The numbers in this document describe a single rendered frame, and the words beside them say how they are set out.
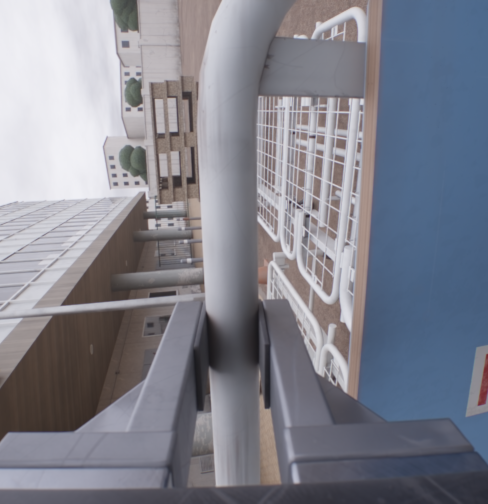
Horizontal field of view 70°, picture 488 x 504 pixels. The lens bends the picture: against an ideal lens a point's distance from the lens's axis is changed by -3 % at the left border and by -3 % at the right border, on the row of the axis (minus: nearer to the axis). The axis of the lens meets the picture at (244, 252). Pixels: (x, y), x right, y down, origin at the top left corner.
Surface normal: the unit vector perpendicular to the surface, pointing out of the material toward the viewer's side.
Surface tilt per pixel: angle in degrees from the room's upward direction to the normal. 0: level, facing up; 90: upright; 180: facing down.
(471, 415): 90
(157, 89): 90
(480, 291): 90
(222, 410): 51
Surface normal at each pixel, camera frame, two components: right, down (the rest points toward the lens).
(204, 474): -0.02, -0.97
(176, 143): 0.20, 0.37
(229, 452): -0.29, 0.25
